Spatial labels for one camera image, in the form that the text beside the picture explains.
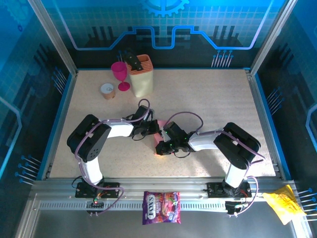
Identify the purple candy bag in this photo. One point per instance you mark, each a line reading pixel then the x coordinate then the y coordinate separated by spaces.
pixel 161 208

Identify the black controller box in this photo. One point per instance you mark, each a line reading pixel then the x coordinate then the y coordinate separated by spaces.
pixel 234 207
pixel 95 204

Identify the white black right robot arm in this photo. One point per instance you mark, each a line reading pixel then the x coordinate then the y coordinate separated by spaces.
pixel 205 143

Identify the beige knife block orange top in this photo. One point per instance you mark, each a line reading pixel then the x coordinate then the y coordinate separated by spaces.
pixel 142 84

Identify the small tin can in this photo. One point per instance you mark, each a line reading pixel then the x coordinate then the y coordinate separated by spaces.
pixel 108 92

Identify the aluminium frame post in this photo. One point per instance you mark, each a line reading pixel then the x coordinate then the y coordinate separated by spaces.
pixel 271 37
pixel 53 37

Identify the magenta plastic goblet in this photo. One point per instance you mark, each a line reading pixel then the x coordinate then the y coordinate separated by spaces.
pixel 119 70

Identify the pink paper sheet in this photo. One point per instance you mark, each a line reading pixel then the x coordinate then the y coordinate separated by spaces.
pixel 157 137

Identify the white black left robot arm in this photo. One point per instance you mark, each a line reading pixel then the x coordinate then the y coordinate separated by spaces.
pixel 119 130

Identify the yellow plastic bag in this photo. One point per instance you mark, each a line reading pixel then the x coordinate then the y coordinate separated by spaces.
pixel 282 203

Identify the aluminium side rail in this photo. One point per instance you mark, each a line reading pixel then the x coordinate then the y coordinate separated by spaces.
pixel 263 119
pixel 61 119

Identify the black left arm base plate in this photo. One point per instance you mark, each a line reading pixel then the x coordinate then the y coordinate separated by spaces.
pixel 112 189

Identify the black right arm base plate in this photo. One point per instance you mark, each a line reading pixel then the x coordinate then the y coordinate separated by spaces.
pixel 213 189

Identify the aluminium frame rail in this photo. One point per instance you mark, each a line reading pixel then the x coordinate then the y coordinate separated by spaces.
pixel 161 184

